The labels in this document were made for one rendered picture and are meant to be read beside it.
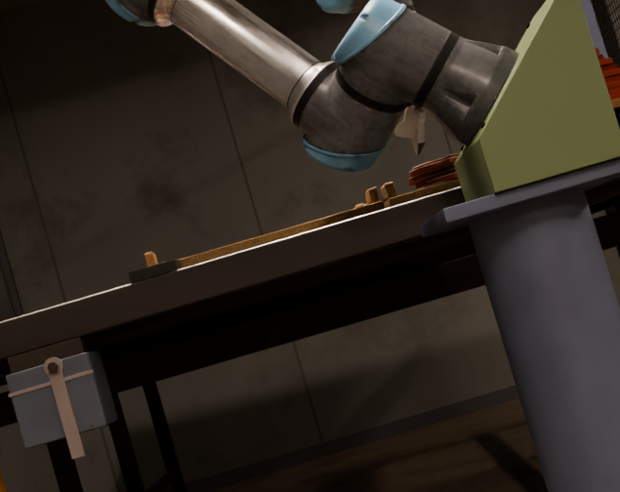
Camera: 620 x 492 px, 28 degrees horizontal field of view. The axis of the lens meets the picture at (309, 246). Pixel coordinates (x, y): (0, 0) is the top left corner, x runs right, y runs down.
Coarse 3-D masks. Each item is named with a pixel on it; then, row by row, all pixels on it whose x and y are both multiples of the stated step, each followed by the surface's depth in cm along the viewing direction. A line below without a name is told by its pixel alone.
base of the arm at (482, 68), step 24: (456, 48) 170; (480, 48) 171; (504, 48) 172; (432, 72) 170; (456, 72) 169; (480, 72) 168; (504, 72) 168; (432, 96) 171; (456, 96) 170; (480, 96) 168; (456, 120) 171; (480, 120) 169
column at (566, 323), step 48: (528, 192) 161; (576, 192) 168; (480, 240) 171; (528, 240) 166; (576, 240) 166; (528, 288) 166; (576, 288) 165; (528, 336) 167; (576, 336) 165; (528, 384) 169; (576, 384) 164; (576, 432) 165; (576, 480) 165
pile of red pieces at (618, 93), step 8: (600, 56) 295; (600, 64) 293; (608, 64) 294; (616, 64) 295; (608, 72) 292; (616, 72) 293; (608, 80) 292; (616, 80) 293; (608, 88) 290; (616, 88) 290; (616, 96) 289
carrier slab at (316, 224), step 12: (372, 204) 204; (336, 216) 204; (348, 216) 204; (288, 228) 203; (300, 228) 203; (312, 228) 203; (252, 240) 203; (264, 240) 203; (204, 252) 202; (216, 252) 202; (228, 252) 202; (192, 264) 202
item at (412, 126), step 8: (408, 112) 223; (416, 112) 224; (424, 112) 223; (408, 120) 224; (416, 120) 224; (424, 120) 224; (400, 128) 224; (408, 128) 224; (416, 128) 225; (424, 128) 225; (400, 136) 224; (408, 136) 225; (416, 136) 225; (416, 144) 226; (424, 144) 226; (416, 152) 226
